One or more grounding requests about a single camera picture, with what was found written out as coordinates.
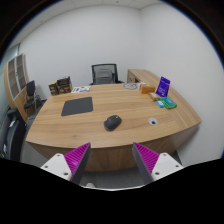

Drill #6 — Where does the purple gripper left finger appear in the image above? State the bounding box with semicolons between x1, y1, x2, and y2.
41;142;91;184

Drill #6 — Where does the silver desk cable grommet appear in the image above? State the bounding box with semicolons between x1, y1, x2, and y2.
148;118;158;125

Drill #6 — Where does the small wooden box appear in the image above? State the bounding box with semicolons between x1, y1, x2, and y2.
149;92;160;101

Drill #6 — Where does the wooden bookshelf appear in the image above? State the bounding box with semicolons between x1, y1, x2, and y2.
4;54;29;121

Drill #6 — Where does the black visitor chair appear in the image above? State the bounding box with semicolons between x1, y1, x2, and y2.
24;80;43;110

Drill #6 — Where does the blue small card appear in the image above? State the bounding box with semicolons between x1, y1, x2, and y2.
157;100;164;108

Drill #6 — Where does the green flat box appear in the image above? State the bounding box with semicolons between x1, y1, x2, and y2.
160;97;177;109

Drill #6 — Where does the orange tissue box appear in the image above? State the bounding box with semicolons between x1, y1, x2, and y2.
140;84;155;94

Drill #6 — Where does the grey mesh office chair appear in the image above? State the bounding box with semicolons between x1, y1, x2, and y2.
91;63;120;85

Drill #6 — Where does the black chair at left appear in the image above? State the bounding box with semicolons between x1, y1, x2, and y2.
0;108;26;162

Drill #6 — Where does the green white leaflet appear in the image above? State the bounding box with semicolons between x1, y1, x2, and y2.
71;86;90;93

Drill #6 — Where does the purple standing sign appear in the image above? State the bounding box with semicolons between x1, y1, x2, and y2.
156;77;170;97

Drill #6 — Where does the brown small box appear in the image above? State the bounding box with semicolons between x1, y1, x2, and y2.
49;81;59;96

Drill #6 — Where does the round grey coaster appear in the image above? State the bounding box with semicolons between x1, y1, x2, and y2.
123;83;138;90

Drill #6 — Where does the wooden office desk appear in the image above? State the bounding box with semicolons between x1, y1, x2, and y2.
25;81;203;173

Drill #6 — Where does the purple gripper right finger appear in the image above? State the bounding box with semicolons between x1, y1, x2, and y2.
132;142;183;185

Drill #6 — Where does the black computer mouse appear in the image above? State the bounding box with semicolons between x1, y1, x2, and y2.
104;115;122;131

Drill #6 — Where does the dark grey mouse pad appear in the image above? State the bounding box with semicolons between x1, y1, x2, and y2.
61;97;93;116

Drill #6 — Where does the wooden side cabinet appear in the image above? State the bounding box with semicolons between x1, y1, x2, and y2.
127;69;160;86

